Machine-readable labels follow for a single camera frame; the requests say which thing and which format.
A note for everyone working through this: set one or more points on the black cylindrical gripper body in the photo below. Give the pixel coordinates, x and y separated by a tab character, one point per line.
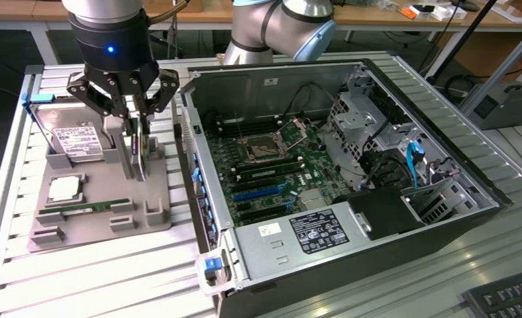
111	39

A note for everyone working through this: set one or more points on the green graphics card black fan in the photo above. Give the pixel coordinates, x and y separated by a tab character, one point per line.
139	155

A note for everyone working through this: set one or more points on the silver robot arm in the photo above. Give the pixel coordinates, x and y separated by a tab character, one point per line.
260	26

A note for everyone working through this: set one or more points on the silver hard disk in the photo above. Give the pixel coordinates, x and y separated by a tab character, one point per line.
52	122

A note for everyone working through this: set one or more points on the black open PC case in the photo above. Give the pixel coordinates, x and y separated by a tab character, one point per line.
226	89

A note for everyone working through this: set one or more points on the thin metal locking lever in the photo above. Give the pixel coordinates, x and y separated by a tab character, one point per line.
239	129

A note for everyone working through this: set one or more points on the CPU socket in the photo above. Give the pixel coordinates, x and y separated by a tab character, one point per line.
260	149

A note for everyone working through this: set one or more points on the metal socket cover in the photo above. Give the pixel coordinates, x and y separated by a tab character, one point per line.
296	121

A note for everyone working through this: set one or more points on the silver CPU chip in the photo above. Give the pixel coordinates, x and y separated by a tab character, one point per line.
64	189

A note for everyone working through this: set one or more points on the black RAM slot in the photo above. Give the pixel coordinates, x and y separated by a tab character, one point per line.
266	161

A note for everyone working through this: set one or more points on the black RAM stick white label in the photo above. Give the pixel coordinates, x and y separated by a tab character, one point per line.
270	171

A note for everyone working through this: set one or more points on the grey parts rack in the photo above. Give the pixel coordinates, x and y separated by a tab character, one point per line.
111	198

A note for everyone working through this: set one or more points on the long black expansion slot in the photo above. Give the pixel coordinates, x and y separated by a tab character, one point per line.
256	186
268	218
264	211

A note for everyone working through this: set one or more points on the green RAM stick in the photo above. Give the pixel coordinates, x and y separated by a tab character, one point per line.
84	207

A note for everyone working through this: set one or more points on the blue expansion slot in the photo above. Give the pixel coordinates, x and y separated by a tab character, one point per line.
256	193

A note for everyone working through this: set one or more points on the short black expansion slot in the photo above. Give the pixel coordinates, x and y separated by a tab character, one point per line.
246	206

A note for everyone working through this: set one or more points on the green motherboard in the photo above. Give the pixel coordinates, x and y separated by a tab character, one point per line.
314	165

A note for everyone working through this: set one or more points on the silver metal drive cage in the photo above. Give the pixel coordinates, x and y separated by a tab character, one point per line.
354	119

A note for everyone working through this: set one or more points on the silver chipset heatsink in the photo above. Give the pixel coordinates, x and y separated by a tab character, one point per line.
315	197

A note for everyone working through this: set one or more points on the long wooden desk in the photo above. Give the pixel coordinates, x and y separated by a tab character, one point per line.
375	18

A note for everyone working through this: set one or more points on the blue case latch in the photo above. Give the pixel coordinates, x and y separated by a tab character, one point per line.
212	265

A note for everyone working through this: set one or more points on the grey power supply unit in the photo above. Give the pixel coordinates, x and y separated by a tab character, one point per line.
260	258

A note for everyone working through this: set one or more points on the small orange box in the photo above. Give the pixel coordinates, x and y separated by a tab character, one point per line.
408	13

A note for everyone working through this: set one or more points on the clear plastic latch housing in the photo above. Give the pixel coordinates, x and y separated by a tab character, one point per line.
207	288

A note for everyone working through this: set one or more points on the black plastic fan shroud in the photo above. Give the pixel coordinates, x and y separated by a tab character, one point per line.
384	212

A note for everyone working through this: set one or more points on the white device box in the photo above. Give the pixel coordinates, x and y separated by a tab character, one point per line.
448	13

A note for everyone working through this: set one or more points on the black tripod pole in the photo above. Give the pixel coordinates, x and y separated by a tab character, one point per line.
463	36

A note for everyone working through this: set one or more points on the silver perforated disk bay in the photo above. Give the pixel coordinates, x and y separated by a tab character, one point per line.
438	208

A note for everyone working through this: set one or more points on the white paper sheets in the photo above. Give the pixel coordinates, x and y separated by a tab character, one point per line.
516	15

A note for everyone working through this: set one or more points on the black keyboard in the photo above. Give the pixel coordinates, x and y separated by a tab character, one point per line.
508	298

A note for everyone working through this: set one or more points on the beige plastic case bracket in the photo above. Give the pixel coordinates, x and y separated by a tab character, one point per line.
184	79

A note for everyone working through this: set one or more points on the blue card retainer rail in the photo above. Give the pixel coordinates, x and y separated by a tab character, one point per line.
194	175

